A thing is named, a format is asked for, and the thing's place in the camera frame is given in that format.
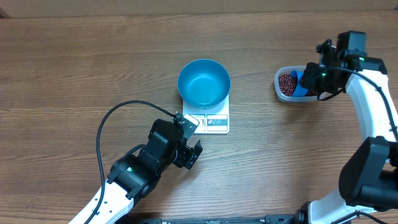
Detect blue measuring scoop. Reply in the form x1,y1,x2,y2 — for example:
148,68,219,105
290,70,308,97

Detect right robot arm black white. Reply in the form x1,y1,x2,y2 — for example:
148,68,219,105
293,30,397,223

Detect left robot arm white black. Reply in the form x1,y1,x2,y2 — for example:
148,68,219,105
71,114,203,224

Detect white digital kitchen scale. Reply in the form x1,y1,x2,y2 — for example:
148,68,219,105
183,96,230,134

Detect blue metal bowl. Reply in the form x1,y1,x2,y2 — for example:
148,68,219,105
177,58,232,109

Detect clear plastic container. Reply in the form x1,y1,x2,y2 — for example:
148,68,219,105
274,65,317,103

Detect red adzuki beans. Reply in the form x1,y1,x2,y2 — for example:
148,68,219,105
278,73,318,96

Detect black mounting rail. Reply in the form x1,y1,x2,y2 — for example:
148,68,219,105
116,214,295,224

